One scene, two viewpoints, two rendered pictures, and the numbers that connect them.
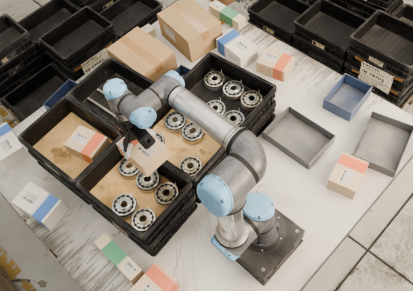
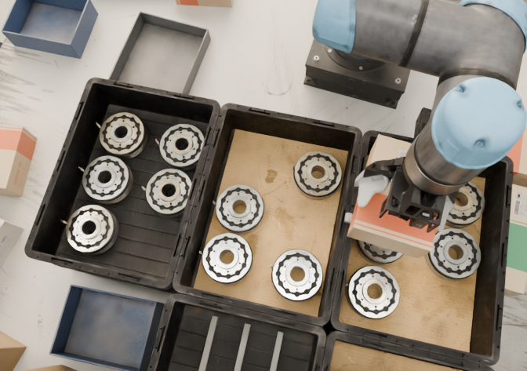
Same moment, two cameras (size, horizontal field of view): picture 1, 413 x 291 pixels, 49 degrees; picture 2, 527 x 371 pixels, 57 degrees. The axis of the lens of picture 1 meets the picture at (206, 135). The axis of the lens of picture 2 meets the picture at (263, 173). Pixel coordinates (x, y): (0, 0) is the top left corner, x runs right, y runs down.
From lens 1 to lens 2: 146 cm
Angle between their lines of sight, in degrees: 46
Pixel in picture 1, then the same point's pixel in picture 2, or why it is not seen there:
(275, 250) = not seen: hidden behind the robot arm
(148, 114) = not seen: outside the picture
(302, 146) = (170, 60)
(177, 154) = (297, 219)
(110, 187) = (429, 310)
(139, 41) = not seen: outside the picture
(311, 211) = (278, 13)
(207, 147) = (259, 171)
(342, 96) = (49, 36)
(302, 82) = (30, 107)
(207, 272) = not seen: hidden behind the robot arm
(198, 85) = (111, 264)
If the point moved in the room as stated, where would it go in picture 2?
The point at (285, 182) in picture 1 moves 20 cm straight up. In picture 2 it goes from (247, 61) to (241, 15)
